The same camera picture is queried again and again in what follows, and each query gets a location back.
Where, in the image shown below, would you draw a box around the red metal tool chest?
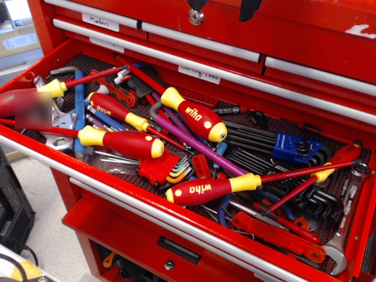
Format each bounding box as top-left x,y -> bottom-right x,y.
29,1 -> 375,281

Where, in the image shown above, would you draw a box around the red yellow Wiha screwdriver centre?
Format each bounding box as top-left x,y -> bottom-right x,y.
113,52 -> 227,142

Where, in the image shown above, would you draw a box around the red yellow wiha screwdriver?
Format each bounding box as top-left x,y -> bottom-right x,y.
113,52 -> 227,142
166,159 -> 361,206

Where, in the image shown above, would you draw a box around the small red bit holder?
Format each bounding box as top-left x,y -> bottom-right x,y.
192,154 -> 212,179

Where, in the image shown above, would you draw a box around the red holder coloured hex keys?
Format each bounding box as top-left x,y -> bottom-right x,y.
138,148 -> 186,186

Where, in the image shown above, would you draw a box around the red yellow Wiha screwdriver front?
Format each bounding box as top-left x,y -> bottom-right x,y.
166,159 -> 361,206

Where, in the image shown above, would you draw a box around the purple hex key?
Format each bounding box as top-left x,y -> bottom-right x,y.
149,101 -> 247,176

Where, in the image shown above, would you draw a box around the red yellow screwdriver front left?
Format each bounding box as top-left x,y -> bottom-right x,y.
0,118 -> 165,160

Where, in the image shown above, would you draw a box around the black Wiha precision screwdriver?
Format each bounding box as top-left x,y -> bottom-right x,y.
212,105 -> 247,116

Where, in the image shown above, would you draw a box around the white Cutting Tools label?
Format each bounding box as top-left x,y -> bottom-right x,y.
178,65 -> 221,85

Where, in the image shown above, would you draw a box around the blue hex key holder set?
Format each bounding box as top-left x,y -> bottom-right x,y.
224,121 -> 333,166

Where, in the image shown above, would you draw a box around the orange red folding key set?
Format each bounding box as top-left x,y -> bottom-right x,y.
92,70 -> 137,108

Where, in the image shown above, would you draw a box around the red yellow Wiha screwdriver slim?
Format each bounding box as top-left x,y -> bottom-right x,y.
88,92 -> 188,152

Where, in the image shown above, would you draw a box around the silver drawer lock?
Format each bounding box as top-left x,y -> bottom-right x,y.
189,9 -> 204,26

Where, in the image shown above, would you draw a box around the open red tool drawer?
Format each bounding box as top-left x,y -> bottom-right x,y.
1,34 -> 375,281

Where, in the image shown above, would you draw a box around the orange red folding tool front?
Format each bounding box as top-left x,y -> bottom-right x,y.
231,211 -> 326,263

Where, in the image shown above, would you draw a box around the silver adjustable wrench left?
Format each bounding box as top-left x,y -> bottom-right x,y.
33,75 -> 78,152

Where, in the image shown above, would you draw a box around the black gripper finger left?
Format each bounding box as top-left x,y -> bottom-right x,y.
188,0 -> 208,11

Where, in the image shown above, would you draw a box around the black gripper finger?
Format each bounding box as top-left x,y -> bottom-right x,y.
239,0 -> 262,22
188,0 -> 208,11

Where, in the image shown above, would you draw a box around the red yellow screwdriver right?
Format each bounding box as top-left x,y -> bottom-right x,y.
262,144 -> 361,216

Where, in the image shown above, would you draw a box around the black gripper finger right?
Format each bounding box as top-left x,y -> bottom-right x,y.
239,0 -> 262,22

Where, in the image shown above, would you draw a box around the black hex key set right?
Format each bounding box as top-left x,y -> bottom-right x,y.
291,179 -> 344,223

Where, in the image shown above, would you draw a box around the white Markers label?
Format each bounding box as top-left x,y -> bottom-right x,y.
82,13 -> 120,32

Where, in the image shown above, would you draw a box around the silver combination wrench right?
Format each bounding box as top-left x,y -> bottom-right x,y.
323,163 -> 371,276

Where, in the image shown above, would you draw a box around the red yellow screwdriver far left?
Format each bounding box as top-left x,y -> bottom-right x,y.
1,66 -> 128,118

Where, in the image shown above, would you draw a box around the black box on floor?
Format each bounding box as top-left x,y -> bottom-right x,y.
1,151 -> 35,254

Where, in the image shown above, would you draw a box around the blue handled pliers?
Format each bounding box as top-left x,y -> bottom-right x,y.
217,187 -> 296,229

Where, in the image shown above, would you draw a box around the blue handled hex key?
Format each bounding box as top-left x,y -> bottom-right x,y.
50,66 -> 85,160

